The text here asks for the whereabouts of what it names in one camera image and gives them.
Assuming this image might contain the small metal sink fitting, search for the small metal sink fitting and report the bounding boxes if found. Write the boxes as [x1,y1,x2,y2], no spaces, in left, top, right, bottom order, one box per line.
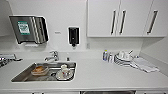
[65,55,71,62]

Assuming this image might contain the clear small bottle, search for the clear small bottle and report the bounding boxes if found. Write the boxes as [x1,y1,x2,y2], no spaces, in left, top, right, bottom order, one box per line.
[107,52,115,64]

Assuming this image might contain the white plate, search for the white plate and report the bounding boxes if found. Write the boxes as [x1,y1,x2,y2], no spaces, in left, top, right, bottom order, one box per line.
[55,69,75,81]

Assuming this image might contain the chrome faucet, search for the chrome faucet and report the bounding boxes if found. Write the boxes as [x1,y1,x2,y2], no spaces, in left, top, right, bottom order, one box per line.
[43,50,61,63]

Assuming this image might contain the stack of white plates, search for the stack of white plates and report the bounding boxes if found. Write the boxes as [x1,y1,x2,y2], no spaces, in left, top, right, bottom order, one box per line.
[113,53,135,67]

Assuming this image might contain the steel paper towel dispenser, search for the steel paper towel dispenser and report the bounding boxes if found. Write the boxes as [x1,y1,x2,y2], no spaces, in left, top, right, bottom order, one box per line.
[8,14,51,46]

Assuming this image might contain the brown bowl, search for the brown bowl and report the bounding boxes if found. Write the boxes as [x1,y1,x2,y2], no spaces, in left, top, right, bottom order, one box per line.
[30,64,51,77]

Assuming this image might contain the white paper towel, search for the white paper towel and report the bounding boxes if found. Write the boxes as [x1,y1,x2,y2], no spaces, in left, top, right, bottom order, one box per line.
[22,41,38,48]

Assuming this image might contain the teal dispenser sticker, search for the teal dispenser sticker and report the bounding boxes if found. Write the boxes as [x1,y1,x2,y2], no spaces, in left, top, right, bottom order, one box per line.
[17,20,31,35]

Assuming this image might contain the stainless steel sink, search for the stainless steel sink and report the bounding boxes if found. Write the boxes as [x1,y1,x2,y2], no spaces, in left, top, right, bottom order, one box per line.
[10,61,78,84]

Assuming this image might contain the white wall outlet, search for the white wall outlet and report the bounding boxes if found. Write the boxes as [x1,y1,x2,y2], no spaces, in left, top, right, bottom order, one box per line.
[85,41,91,50]

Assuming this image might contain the black wall soap dispenser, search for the black wall soap dispenser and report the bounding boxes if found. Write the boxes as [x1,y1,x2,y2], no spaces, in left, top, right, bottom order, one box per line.
[67,26,81,48]

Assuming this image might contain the small wall label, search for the small wall label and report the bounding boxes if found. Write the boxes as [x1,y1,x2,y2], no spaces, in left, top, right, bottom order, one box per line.
[54,30,63,35]

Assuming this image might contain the black cabinet bar handle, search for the black cabinet bar handle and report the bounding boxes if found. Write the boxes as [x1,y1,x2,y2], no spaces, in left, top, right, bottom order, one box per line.
[110,9,117,36]
[118,9,127,36]
[146,9,159,35]

